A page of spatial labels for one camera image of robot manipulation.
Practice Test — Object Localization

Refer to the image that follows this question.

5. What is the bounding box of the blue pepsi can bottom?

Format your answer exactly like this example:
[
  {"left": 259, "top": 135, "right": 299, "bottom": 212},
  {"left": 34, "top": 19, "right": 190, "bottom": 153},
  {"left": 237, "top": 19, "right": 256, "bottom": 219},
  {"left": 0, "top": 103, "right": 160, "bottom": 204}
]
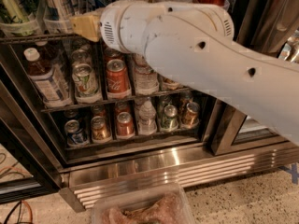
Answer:
[{"left": 64, "top": 119, "right": 90, "bottom": 147}]

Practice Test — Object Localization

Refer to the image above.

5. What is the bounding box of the clear plastic container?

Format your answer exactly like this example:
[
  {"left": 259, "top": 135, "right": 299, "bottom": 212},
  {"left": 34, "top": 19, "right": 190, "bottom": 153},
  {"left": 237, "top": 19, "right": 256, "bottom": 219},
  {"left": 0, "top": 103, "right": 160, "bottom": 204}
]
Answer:
[{"left": 92, "top": 183, "right": 195, "bottom": 224}]

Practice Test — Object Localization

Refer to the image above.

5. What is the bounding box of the orange can bottom shelf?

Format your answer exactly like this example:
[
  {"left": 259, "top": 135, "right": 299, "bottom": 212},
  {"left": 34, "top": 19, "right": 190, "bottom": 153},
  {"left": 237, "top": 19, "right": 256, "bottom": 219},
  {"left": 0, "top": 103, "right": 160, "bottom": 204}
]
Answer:
[{"left": 181, "top": 102, "right": 200, "bottom": 128}]

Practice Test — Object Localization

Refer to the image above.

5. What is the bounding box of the green can bottom shelf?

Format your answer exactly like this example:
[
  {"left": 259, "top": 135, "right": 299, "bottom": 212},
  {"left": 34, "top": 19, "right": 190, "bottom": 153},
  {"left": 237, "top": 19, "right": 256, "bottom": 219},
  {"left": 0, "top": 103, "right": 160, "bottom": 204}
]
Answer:
[{"left": 161, "top": 105, "right": 178, "bottom": 131}]

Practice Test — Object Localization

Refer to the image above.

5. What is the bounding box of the gold can middle shelf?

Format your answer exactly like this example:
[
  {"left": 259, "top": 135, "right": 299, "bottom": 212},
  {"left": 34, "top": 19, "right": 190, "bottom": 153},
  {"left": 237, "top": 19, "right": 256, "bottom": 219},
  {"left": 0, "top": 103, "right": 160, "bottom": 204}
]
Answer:
[{"left": 161, "top": 77, "right": 182, "bottom": 91}]

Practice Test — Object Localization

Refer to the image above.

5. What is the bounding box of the fridge sliding glass door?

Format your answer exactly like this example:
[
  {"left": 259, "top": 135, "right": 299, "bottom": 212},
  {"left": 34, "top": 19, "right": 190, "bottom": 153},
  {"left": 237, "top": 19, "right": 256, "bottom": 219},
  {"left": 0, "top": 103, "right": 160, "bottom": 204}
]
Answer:
[{"left": 211, "top": 0, "right": 299, "bottom": 155}]

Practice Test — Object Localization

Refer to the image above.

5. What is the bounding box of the red coca-cola can middle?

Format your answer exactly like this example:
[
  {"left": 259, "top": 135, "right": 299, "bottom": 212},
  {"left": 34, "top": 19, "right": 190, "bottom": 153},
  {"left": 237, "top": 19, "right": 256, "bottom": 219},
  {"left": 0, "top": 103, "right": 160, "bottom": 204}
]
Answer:
[{"left": 106, "top": 59, "right": 132, "bottom": 99}]

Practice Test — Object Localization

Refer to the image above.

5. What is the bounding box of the green white 7up can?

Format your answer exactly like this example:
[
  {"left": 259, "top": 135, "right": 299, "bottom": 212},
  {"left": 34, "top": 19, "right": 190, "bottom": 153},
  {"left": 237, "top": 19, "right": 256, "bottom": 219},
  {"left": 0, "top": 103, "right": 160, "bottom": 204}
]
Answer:
[{"left": 72, "top": 63, "right": 103, "bottom": 104}]

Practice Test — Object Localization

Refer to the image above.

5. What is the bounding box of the silver can top shelf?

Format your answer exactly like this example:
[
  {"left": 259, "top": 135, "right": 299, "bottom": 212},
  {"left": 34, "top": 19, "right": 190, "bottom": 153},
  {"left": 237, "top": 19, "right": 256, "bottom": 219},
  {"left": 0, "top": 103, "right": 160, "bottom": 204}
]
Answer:
[{"left": 44, "top": 0, "right": 79, "bottom": 34}]

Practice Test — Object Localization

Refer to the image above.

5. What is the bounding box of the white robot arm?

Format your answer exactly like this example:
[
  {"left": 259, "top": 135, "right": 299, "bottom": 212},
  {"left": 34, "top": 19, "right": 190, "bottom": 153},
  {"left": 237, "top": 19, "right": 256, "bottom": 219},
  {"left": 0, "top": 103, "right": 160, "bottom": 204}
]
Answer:
[{"left": 69, "top": 0, "right": 299, "bottom": 145}]

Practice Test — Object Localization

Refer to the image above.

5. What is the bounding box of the gold can shelf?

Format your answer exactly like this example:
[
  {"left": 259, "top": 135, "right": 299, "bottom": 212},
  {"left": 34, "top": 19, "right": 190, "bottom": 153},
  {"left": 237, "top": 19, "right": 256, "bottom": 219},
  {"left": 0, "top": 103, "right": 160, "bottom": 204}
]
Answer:
[
  {"left": 91, "top": 116, "right": 112, "bottom": 143},
  {"left": 161, "top": 77, "right": 182, "bottom": 91}
]

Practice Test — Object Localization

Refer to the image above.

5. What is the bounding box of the gold can bottom shelf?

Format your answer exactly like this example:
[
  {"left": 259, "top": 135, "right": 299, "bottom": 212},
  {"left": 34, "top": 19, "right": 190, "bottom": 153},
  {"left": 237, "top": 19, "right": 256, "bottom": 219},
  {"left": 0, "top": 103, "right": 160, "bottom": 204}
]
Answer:
[{"left": 91, "top": 116, "right": 112, "bottom": 143}]

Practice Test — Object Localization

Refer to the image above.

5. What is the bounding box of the small water bottle bottom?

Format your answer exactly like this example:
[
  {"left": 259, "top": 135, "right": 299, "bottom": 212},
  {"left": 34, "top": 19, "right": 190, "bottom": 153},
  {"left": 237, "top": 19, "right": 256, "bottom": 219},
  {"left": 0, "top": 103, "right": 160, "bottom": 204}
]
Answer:
[{"left": 138, "top": 101, "right": 157, "bottom": 135}]

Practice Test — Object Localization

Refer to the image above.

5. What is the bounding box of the brown tea bottle left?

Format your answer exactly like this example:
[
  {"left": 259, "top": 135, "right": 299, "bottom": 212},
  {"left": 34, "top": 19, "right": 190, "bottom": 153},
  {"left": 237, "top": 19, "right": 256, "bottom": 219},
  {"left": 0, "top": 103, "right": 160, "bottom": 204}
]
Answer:
[{"left": 23, "top": 48, "right": 72, "bottom": 108}]

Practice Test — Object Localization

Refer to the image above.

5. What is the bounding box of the orange cable on floor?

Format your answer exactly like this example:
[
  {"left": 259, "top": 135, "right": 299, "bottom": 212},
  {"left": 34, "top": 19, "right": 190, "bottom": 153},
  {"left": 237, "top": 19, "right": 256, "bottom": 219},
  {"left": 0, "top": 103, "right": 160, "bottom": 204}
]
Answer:
[{"left": 2, "top": 200, "right": 34, "bottom": 224}]

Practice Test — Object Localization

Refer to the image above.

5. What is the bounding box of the clear water bottle middle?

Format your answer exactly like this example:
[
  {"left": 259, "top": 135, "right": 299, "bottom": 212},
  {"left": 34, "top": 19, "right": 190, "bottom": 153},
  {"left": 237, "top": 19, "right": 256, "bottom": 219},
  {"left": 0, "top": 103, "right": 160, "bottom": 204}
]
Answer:
[{"left": 134, "top": 54, "right": 159, "bottom": 95}]

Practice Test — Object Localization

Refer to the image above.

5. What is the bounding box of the red can bottom shelf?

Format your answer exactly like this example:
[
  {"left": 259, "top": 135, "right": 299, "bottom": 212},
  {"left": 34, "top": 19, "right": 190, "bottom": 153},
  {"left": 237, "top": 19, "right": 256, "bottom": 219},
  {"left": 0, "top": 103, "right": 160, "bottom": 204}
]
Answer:
[{"left": 117, "top": 112, "right": 135, "bottom": 139}]

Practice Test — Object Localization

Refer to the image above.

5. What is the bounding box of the steel fridge vent grille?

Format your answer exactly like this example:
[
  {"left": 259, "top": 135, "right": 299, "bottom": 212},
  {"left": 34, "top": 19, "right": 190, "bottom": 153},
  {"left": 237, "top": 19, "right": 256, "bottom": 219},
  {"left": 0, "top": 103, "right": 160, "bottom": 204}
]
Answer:
[{"left": 59, "top": 141, "right": 299, "bottom": 212}]

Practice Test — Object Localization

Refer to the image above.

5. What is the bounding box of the green can shelf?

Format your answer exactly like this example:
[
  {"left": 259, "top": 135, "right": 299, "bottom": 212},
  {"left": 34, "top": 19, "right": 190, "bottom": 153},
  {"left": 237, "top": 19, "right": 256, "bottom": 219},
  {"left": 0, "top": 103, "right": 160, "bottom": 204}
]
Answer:
[
  {"left": 0, "top": 0, "right": 40, "bottom": 36},
  {"left": 161, "top": 105, "right": 178, "bottom": 131}
]

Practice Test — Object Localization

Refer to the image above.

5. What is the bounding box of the green can top shelf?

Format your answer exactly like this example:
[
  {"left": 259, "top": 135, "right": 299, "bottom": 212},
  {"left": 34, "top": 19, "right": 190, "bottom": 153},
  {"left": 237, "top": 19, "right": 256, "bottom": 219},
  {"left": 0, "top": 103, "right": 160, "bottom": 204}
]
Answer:
[{"left": 0, "top": 0, "right": 40, "bottom": 36}]

